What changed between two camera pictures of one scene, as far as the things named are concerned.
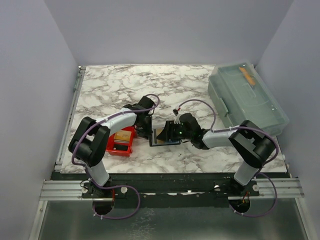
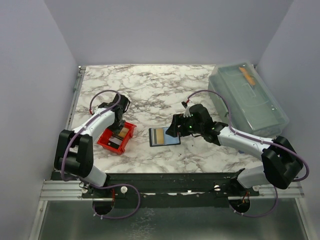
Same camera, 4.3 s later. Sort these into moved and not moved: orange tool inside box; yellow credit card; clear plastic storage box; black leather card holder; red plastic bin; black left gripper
Moved: black left gripper; red plastic bin
Not moved: black leather card holder; orange tool inside box; clear plastic storage box; yellow credit card
